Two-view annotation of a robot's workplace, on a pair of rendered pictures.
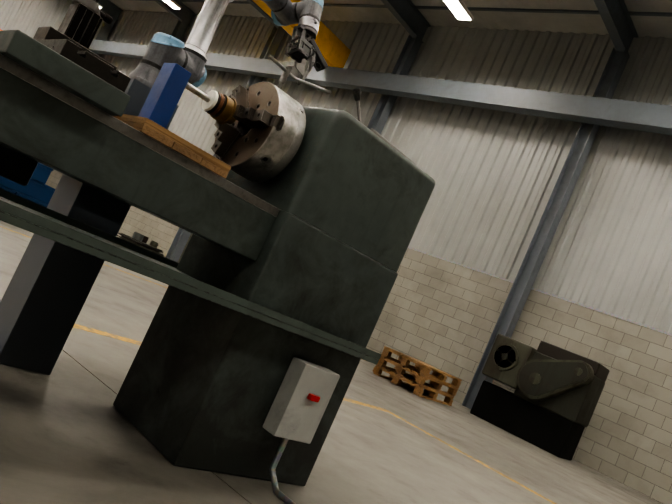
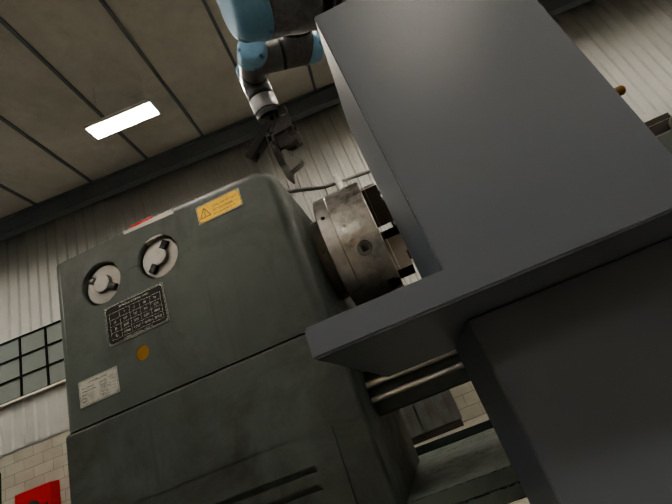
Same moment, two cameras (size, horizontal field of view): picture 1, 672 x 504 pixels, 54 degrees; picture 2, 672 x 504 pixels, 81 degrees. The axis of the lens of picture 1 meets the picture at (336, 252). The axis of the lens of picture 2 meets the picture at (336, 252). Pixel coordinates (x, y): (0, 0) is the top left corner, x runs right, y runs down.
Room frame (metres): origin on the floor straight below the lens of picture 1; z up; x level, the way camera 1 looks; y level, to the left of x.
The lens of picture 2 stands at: (2.86, 1.10, 0.70)
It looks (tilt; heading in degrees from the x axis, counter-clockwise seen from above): 22 degrees up; 230
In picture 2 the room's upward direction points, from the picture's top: 22 degrees counter-clockwise
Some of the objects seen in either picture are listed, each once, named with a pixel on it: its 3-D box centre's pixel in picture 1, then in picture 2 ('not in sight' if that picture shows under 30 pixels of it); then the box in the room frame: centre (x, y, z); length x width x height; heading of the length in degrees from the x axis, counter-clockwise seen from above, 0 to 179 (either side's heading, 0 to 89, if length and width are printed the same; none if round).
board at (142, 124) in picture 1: (160, 143); not in sight; (1.98, 0.62, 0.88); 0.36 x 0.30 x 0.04; 43
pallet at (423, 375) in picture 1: (418, 376); not in sight; (10.01, -1.90, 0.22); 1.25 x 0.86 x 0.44; 142
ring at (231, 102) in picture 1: (222, 108); not in sight; (2.08, 0.52, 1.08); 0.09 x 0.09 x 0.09; 43
